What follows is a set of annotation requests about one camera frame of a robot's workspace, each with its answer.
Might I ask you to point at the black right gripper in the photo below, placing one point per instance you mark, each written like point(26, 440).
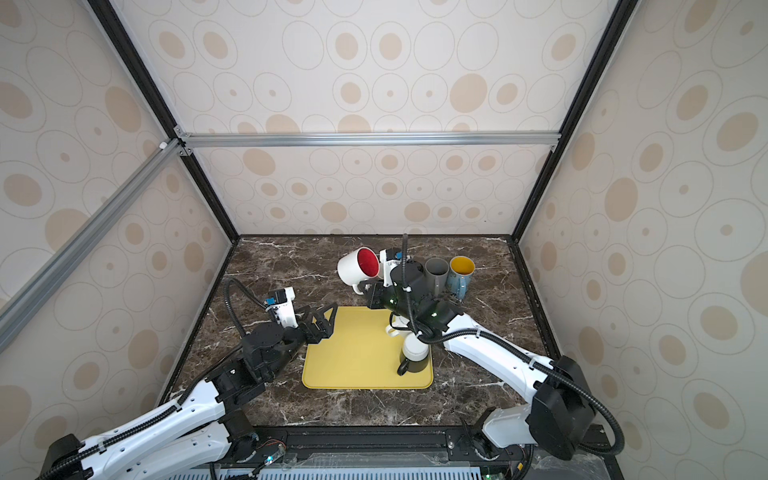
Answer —
point(375, 289)

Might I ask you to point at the tall grey mug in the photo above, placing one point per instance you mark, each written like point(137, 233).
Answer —
point(436, 273)

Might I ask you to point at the blue butterfly mug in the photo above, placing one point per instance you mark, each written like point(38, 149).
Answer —
point(461, 269)

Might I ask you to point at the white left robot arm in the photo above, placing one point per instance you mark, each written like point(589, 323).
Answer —
point(206, 423)

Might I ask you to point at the black mug white bottom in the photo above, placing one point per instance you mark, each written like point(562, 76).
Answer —
point(414, 355)

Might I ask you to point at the aluminium rail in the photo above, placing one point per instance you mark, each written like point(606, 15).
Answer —
point(23, 307)
point(389, 139)

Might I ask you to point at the black corner frame post left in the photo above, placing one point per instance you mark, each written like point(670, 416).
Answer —
point(107, 17)

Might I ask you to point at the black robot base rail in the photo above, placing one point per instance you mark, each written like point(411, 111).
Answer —
point(404, 452)

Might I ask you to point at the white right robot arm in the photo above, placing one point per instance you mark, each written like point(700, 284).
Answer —
point(558, 408)

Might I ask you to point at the aluminium rail left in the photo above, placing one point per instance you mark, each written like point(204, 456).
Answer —
point(23, 307)

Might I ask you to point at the black corner frame post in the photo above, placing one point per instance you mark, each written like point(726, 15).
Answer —
point(107, 17)
point(606, 46)

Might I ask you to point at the white ribbed-bottom mug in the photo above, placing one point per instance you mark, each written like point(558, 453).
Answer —
point(397, 325)

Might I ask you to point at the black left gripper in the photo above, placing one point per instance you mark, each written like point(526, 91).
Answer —
point(323, 329)

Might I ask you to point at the yellow plastic tray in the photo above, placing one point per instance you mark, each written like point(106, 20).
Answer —
point(361, 355)

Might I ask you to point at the black corner frame post right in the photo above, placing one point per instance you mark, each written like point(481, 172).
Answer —
point(606, 46)

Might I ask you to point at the aluminium rail back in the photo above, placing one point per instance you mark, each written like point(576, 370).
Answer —
point(389, 139)

